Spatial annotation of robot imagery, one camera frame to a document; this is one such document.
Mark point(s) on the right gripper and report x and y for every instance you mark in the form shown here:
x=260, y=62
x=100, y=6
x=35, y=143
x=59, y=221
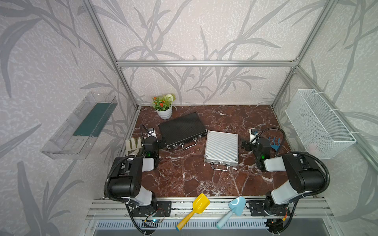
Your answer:
x=248, y=145

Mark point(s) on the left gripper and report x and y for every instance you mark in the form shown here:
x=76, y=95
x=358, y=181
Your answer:
x=157, y=142

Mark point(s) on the silver aluminium poker case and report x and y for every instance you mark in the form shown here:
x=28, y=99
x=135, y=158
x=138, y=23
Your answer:
x=221, y=150

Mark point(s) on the black poker case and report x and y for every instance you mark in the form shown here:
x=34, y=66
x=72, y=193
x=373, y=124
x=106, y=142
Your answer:
x=182, y=132

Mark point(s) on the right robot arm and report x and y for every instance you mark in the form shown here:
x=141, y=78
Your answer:
x=307, y=175

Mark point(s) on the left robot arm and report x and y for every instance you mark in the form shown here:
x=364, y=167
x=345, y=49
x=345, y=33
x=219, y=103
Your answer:
x=124, y=181

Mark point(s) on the beige work glove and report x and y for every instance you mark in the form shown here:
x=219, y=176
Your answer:
x=134, y=147

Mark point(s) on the blue hand rake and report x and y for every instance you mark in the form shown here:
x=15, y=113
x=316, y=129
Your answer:
x=275, y=143

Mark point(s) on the potted plant white pot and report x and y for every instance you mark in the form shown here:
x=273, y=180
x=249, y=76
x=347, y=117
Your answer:
x=163, y=105

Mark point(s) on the light blue toy shovel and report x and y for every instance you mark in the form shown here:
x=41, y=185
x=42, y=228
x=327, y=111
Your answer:
x=236, y=207

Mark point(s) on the yellow toy shovel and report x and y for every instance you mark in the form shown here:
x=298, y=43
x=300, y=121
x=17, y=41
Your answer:
x=199, y=206

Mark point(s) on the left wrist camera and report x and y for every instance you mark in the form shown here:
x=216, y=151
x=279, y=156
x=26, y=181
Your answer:
x=151, y=132

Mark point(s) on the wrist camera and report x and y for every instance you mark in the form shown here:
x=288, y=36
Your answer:
x=151, y=132
x=253, y=134

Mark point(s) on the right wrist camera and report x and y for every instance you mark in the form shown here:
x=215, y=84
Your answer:
x=253, y=134

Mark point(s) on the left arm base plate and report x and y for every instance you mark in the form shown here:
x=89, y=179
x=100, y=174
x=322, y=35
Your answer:
x=159, y=209

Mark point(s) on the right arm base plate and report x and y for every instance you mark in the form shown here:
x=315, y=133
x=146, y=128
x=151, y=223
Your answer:
x=260, y=208

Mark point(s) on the white wire mesh basket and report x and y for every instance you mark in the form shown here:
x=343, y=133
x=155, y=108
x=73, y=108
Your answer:
x=319, y=128

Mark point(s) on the clear plastic wall shelf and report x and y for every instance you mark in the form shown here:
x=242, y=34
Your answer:
x=79, y=133

